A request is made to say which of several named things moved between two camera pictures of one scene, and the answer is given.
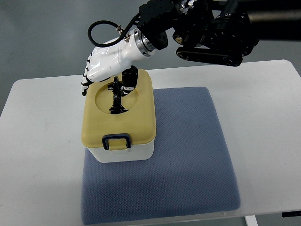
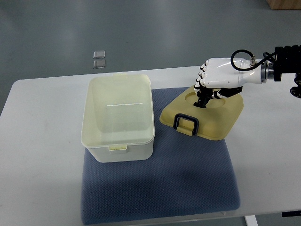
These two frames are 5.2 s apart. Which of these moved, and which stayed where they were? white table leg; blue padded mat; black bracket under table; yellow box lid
Moved: yellow box lid
Stayed: black bracket under table; blue padded mat; white table leg
